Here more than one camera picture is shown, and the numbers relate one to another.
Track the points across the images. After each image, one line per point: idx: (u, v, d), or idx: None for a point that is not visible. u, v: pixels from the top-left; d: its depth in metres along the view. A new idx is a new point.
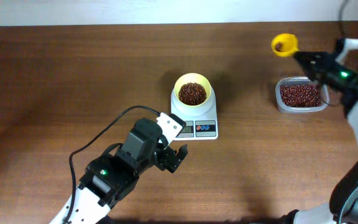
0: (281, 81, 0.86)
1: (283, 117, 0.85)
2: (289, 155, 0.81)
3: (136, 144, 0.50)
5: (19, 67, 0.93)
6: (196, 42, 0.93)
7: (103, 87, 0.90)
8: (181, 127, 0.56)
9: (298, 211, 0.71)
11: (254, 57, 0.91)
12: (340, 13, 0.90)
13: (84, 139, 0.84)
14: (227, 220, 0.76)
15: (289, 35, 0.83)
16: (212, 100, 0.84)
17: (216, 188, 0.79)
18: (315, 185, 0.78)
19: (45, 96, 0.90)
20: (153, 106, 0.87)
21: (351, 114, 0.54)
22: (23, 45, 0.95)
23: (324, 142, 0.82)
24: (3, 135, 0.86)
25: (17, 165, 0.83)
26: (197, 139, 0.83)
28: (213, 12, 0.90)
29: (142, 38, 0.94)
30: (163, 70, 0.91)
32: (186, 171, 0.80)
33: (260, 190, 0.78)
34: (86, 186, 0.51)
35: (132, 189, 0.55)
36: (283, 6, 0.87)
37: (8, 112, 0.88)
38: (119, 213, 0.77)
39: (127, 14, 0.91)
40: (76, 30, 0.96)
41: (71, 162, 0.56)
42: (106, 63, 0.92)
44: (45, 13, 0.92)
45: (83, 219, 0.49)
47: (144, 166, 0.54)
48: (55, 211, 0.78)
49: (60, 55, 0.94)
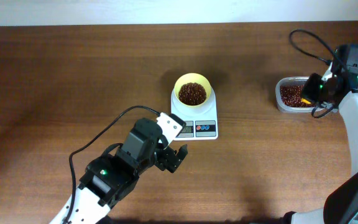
0: (281, 81, 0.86)
1: (283, 117, 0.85)
2: (289, 155, 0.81)
3: (136, 144, 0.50)
5: (20, 66, 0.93)
6: (196, 42, 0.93)
7: (104, 87, 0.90)
8: (181, 127, 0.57)
9: (293, 214, 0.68)
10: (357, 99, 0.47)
11: (254, 58, 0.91)
12: (341, 14, 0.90)
13: (84, 139, 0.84)
14: (227, 220, 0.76)
15: None
16: (212, 100, 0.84)
17: (216, 188, 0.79)
18: (315, 185, 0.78)
19: (46, 97, 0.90)
20: (154, 106, 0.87)
21: (342, 107, 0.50)
22: (23, 45, 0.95)
23: (324, 142, 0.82)
24: (4, 135, 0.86)
25: (18, 165, 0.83)
26: (197, 139, 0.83)
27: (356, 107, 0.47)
28: (214, 13, 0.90)
29: (142, 38, 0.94)
30: (163, 71, 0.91)
32: (186, 171, 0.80)
33: (260, 190, 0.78)
34: (86, 186, 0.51)
35: (132, 189, 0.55)
36: (283, 6, 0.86)
37: (8, 111, 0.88)
38: (119, 213, 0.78)
39: (127, 14, 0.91)
40: (77, 31, 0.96)
41: (71, 163, 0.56)
42: (107, 63, 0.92)
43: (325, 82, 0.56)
44: (44, 13, 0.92)
45: (83, 219, 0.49)
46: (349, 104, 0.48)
47: (144, 166, 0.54)
48: (55, 211, 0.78)
49: (60, 54, 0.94)
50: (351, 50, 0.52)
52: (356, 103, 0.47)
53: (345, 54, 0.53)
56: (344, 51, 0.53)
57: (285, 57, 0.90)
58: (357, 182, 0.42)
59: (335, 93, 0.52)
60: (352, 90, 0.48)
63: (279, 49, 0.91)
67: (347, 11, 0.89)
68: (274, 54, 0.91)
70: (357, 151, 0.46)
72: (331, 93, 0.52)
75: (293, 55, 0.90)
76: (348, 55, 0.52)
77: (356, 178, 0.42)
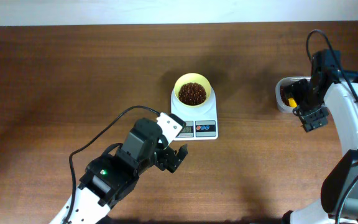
0: (281, 81, 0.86)
1: (283, 116, 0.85)
2: (289, 155, 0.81)
3: (136, 144, 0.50)
5: (20, 66, 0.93)
6: (196, 42, 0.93)
7: (104, 87, 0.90)
8: (181, 126, 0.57)
9: (291, 213, 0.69)
10: (339, 88, 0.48)
11: (255, 58, 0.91)
12: (340, 14, 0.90)
13: (84, 139, 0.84)
14: (227, 220, 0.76)
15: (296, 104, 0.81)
16: (212, 100, 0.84)
17: (217, 188, 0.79)
18: (315, 185, 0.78)
19: (46, 97, 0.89)
20: (154, 106, 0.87)
21: (327, 99, 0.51)
22: (23, 45, 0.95)
23: (324, 141, 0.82)
24: (3, 135, 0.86)
25: (17, 165, 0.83)
26: (197, 139, 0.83)
27: (339, 96, 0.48)
28: (214, 13, 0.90)
29: (142, 38, 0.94)
30: (163, 70, 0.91)
32: (186, 171, 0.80)
33: (260, 190, 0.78)
34: (86, 186, 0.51)
35: (132, 189, 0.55)
36: (284, 6, 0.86)
37: (8, 111, 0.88)
38: (119, 213, 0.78)
39: (127, 14, 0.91)
40: (77, 31, 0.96)
41: (71, 163, 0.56)
42: (107, 63, 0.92)
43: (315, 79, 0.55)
44: (44, 13, 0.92)
45: (83, 219, 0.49)
46: (333, 94, 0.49)
47: (144, 166, 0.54)
48: (55, 211, 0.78)
49: (60, 54, 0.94)
50: (325, 53, 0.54)
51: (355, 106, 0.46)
52: (339, 91, 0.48)
53: (321, 57, 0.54)
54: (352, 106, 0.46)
56: (319, 56, 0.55)
57: (285, 57, 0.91)
58: (348, 158, 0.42)
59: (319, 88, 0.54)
60: (335, 81, 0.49)
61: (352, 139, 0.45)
63: (279, 50, 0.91)
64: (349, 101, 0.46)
67: (346, 11, 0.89)
68: (274, 54, 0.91)
70: (345, 137, 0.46)
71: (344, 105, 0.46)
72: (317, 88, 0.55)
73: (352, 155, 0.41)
75: (293, 55, 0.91)
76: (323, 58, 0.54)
77: (348, 154, 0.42)
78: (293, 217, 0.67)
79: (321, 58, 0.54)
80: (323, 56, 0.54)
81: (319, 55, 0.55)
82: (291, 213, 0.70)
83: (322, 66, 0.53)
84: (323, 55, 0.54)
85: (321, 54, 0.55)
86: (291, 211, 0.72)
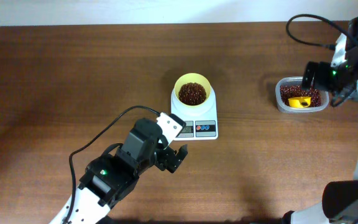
0: (281, 82, 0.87)
1: (283, 116, 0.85)
2: (289, 155, 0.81)
3: (136, 144, 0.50)
5: (20, 66, 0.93)
6: (196, 42, 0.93)
7: (104, 87, 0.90)
8: (181, 127, 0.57)
9: (292, 213, 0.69)
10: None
11: (255, 58, 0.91)
12: (340, 14, 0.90)
13: (84, 139, 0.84)
14: (227, 220, 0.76)
15: (297, 102, 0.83)
16: (212, 100, 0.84)
17: (217, 188, 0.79)
18: (315, 185, 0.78)
19: (46, 97, 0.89)
20: (154, 106, 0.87)
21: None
22: (23, 45, 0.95)
23: (324, 141, 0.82)
24: (3, 135, 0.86)
25: (17, 165, 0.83)
26: (197, 139, 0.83)
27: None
28: (214, 12, 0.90)
29: (142, 38, 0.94)
30: (163, 71, 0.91)
32: (186, 172, 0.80)
33: (260, 190, 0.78)
34: (86, 186, 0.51)
35: (132, 189, 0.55)
36: (284, 6, 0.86)
37: (8, 111, 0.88)
38: (119, 213, 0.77)
39: (127, 13, 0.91)
40: (77, 30, 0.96)
41: (71, 163, 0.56)
42: (107, 63, 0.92)
43: (350, 56, 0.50)
44: (44, 13, 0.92)
45: (83, 219, 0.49)
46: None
47: (144, 166, 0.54)
48: (55, 212, 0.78)
49: (60, 54, 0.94)
50: None
51: None
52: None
53: None
54: None
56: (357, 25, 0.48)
57: (285, 57, 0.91)
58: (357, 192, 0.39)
59: (354, 67, 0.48)
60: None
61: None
63: (279, 50, 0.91)
64: None
67: (347, 11, 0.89)
68: (274, 54, 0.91)
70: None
71: None
72: (351, 68, 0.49)
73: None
75: (293, 55, 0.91)
76: None
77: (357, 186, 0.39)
78: (294, 217, 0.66)
79: None
80: None
81: None
82: (291, 213, 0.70)
83: None
84: None
85: None
86: (291, 211, 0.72)
